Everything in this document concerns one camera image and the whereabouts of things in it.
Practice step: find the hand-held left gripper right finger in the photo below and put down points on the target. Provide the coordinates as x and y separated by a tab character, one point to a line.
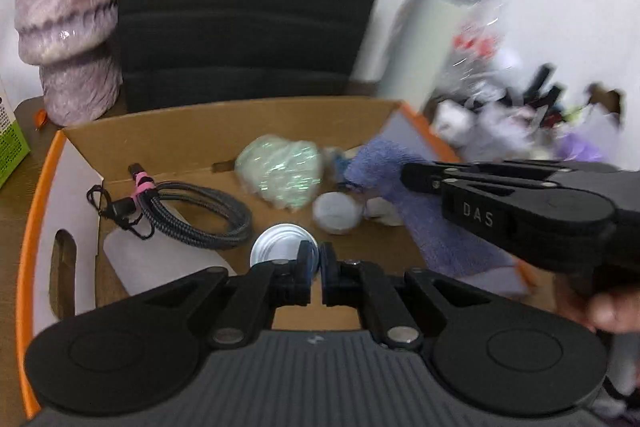
329	269

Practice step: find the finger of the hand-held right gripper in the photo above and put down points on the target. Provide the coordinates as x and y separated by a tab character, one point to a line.
425	174
500	164

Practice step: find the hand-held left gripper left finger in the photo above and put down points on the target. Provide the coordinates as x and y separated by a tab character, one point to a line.
306	267

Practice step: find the silver round tin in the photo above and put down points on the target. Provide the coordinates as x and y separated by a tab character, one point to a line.
280	244

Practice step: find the purple towel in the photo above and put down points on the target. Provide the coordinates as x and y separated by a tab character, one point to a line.
425	217

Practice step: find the iridescent plastic bag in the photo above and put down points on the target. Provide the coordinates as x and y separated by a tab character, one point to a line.
280	172

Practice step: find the orange cardboard box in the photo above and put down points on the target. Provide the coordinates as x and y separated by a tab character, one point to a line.
175	137

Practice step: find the person's right hand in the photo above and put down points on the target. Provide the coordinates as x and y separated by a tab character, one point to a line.
615	312

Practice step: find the white small packet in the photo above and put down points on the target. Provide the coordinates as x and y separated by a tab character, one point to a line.
385	212

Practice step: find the white round container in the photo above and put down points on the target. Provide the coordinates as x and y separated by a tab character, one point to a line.
337	212

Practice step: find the white crumpled tissue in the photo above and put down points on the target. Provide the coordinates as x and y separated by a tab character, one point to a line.
452	119

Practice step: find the purple plastic bag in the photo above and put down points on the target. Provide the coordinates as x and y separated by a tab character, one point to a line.
580	149

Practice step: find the clear plastic bag red print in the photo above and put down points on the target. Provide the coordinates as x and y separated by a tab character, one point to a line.
475	52

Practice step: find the white bottle grey lid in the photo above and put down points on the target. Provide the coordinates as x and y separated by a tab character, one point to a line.
430	37

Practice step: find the black chair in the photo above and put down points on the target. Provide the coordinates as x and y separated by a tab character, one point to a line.
240	7

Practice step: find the white green milk carton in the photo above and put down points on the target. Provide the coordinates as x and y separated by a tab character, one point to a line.
10	142

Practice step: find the pink marbled vase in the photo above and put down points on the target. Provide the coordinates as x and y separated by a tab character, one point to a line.
65	22

